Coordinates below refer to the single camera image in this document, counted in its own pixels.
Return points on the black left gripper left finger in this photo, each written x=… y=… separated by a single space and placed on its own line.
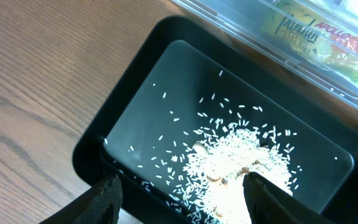
x=98 y=205

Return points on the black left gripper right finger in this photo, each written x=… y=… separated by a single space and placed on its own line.
x=268 y=204

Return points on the rice leftovers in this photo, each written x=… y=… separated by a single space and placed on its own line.
x=228 y=168

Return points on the pandan cake wrapper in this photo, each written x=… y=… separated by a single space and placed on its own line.
x=311 y=36

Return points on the black tray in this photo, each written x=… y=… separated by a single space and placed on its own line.
x=177 y=43

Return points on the clear plastic bin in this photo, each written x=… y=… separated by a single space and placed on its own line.
x=244 y=20

